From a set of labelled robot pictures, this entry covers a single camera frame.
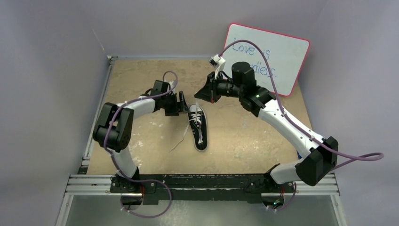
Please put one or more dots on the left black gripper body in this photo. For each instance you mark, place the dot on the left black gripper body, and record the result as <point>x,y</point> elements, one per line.
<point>170,104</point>

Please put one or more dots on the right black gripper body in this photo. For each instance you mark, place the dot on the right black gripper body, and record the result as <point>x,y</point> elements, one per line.
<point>212,90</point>

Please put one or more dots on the white shoelace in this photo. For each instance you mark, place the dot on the white shoelace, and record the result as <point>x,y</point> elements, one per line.
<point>190,128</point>

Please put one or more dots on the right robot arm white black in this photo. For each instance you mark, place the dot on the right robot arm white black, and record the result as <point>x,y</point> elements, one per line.
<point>316,161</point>

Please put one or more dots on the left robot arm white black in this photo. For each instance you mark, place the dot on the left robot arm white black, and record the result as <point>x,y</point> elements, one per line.
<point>113,128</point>

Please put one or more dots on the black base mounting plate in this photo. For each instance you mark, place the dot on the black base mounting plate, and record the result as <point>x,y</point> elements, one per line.
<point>252,188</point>

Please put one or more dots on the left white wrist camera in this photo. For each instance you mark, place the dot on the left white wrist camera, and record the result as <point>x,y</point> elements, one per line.
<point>172,87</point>

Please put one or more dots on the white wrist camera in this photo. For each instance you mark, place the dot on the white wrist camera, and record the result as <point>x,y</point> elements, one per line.
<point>172,87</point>
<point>218,63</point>

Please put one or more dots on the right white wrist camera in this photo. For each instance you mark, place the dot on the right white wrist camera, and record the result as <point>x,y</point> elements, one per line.
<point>218,63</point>

